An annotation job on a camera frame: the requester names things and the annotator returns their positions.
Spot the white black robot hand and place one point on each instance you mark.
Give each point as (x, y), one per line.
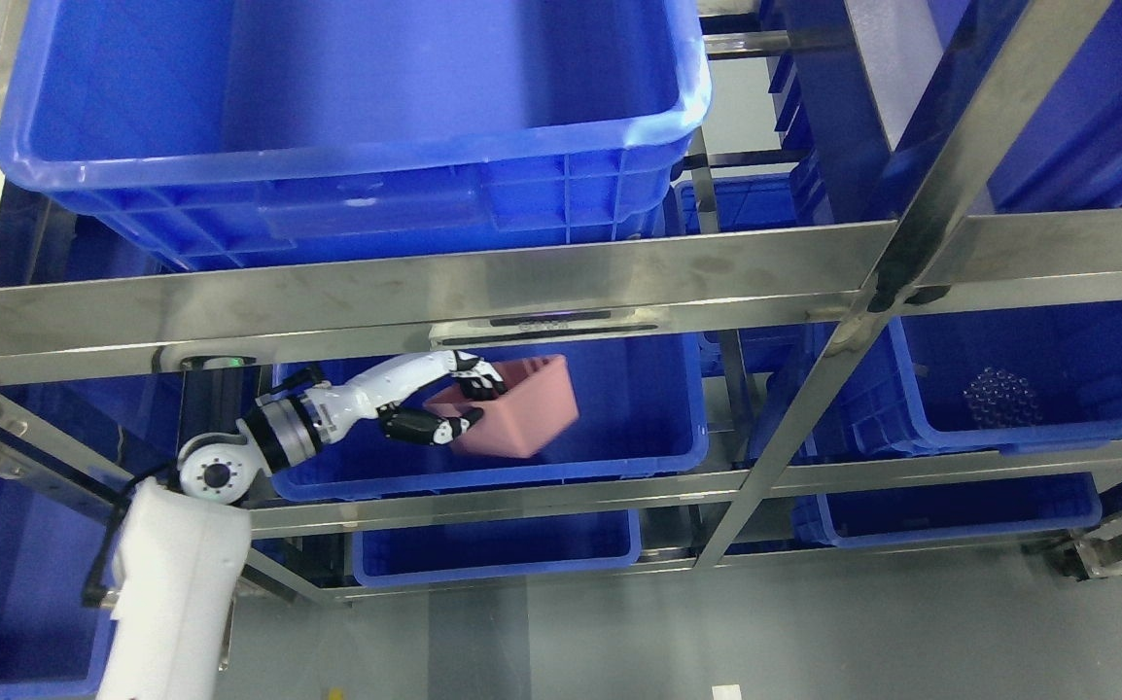
(396, 394)

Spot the pink plastic storage box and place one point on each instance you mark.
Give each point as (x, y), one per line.
(539, 406)

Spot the large blue bin top shelf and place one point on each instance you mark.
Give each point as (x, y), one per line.
(225, 134)

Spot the blue bin right middle shelf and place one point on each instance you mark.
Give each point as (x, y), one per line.
(1020, 380)

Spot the stainless steel shelf rack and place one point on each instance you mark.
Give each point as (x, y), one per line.
(931, 257)

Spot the blue bin bottom centre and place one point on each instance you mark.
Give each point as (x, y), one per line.
(445, 553)

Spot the blue bin far left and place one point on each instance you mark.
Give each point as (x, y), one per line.
(50, 645)

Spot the blue bin bottom right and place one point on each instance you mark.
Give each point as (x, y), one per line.
(942, 512)

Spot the blue bin upper right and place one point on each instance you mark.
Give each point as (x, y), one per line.
(848, 101)

